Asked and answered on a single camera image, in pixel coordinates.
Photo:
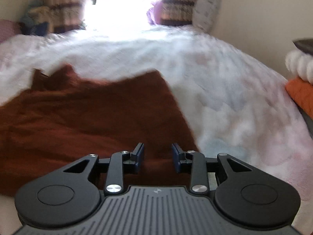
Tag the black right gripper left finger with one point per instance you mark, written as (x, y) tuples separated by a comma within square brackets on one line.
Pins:
[(118, 165)]

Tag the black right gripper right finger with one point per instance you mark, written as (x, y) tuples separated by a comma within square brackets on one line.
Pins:
[(196, 165)]

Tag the rust brown padded garment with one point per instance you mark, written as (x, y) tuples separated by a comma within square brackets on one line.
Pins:
[(63, 117)]

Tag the pile of clothes in corner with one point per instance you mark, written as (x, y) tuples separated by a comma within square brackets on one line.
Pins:
[(37, 19)]

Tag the white floral fleece blanket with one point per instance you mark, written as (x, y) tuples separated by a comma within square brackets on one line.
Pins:
[(231, 101)]

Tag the orange cloth item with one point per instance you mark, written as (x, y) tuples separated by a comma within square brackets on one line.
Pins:
[(301, 93)]

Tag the white fluffy item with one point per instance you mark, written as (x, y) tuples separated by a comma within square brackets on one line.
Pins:
[(300, 64)]

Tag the purple cloth by window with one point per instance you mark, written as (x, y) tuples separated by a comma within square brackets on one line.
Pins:
[(154, 13)]

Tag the white patterned pillow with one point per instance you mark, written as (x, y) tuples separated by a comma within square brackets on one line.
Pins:
[(204, 14)]

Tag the striped brown curtain right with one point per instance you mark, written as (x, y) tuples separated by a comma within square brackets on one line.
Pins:
[(176, 12)]

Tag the striped brown curtain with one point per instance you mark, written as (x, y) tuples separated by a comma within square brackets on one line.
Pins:
[(176, 12), (63, 15)]

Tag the striped brown curtain left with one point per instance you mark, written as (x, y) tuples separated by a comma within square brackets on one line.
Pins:
[(63, 15)]

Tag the mauve quilted pillow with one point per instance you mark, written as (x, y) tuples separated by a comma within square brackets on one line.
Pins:
[(8, 29)]

